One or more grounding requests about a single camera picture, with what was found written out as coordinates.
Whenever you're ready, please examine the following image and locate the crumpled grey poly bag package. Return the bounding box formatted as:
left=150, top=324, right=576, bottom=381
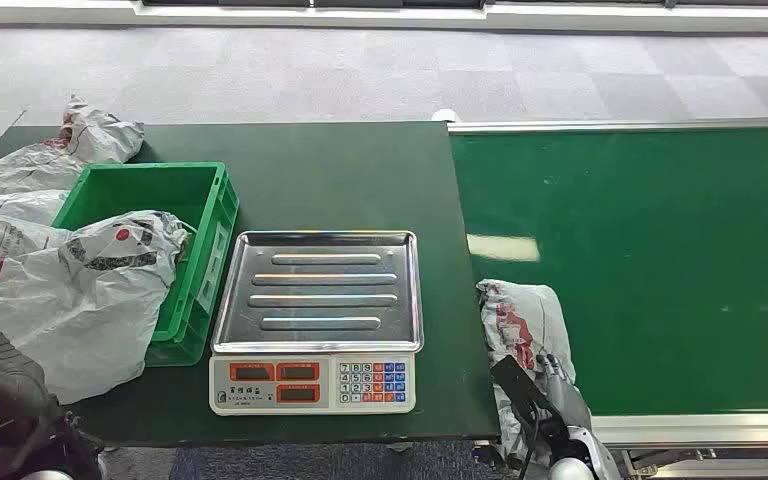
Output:
left=0, top=94, right=147, bottom=197

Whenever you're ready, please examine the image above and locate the grey red-print package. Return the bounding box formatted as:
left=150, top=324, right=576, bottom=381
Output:
left=475, top=278, right=579, bottom=466

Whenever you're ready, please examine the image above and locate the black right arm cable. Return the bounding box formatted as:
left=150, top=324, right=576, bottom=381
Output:
left=518, top=404, right=548, bottom=480

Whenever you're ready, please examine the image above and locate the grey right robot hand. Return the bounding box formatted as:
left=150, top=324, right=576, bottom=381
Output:
left=534, top=352, right=594, bottom=435

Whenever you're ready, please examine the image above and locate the electronic scale with steel tray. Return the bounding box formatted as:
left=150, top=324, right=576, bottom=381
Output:
left=208, top=230, right=425, bottom=417

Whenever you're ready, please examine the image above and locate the white package with red lettering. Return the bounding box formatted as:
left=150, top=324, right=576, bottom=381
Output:
left=0, top=210, right=74, bottom=299

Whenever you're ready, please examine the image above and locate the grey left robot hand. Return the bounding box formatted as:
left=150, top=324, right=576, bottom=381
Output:
left=0, top=294, right=61, bottom=432

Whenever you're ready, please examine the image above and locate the plain white poly bag package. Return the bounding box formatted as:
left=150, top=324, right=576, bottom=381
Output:
left=0, top=190, right=71, bottom=228

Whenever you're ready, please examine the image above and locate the green plastic crate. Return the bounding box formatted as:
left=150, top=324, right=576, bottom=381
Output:
left=52, top=162, right=241, bottom=368

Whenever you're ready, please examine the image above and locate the large grey black-print package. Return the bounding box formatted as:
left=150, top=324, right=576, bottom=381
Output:
left=0, top=210, right=191, bottom=405

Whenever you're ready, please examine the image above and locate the green conveyor belt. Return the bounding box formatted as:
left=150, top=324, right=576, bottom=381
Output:
left=446, top=117, right=768, bottom=480

